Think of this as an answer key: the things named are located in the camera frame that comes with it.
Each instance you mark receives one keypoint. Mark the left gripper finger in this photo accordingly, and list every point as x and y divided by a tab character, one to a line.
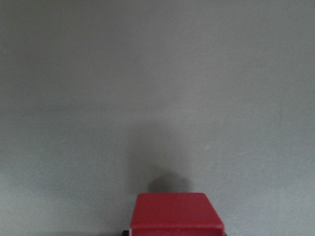
125	233

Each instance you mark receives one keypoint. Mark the red block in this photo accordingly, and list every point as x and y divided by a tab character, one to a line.
175	214

